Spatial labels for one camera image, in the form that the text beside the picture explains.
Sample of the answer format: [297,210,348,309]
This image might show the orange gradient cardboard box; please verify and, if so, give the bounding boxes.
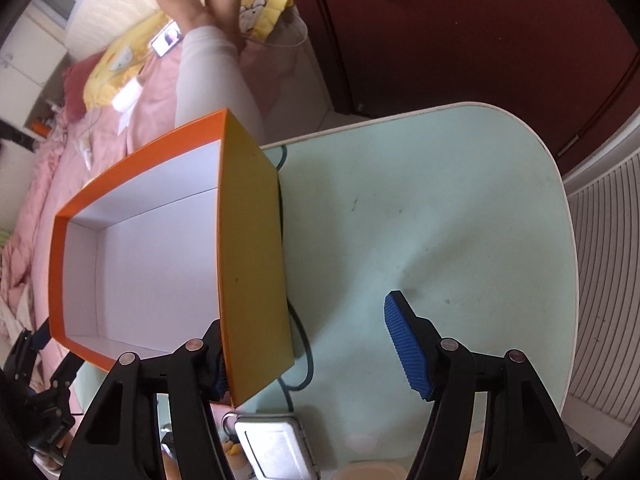
[48,107,293,408]

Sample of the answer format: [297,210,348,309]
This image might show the person's left hand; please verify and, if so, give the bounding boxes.
[31,440,68,467]

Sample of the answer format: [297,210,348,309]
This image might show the white box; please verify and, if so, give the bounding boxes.
[111,81,143,113]

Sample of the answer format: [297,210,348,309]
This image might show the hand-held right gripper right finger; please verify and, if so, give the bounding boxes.
[384,290,583,480]

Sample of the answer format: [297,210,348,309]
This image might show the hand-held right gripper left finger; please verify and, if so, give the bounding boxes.
[60,319,236,480]

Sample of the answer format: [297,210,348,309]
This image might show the white cabinet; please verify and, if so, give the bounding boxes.
[0,0,68,136]

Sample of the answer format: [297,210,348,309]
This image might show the mint green cartoon desktop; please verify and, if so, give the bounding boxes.
[77,101,581,480]

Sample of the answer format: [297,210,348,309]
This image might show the white slatted panel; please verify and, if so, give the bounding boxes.
[562,105,640,456]

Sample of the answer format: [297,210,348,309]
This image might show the smartphone with lit screen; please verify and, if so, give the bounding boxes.
[151,22,183,58]

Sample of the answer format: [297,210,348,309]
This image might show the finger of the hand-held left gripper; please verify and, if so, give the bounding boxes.
[49,354,85,397]
[4,329,51,373]

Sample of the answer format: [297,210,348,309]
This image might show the pink blanket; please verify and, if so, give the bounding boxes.
[0,50,186,411]

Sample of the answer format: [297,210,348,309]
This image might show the person's leg in light trousers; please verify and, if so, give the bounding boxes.
[174,25,266,146]

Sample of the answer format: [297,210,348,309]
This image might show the dark red pillow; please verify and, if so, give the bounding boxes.
[62,52,108,121]

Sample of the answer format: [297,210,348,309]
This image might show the white charger plug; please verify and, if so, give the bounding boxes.
[75,137,96,171]

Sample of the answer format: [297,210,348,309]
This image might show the dark red wooden door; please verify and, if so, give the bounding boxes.
[275,0,640,176]

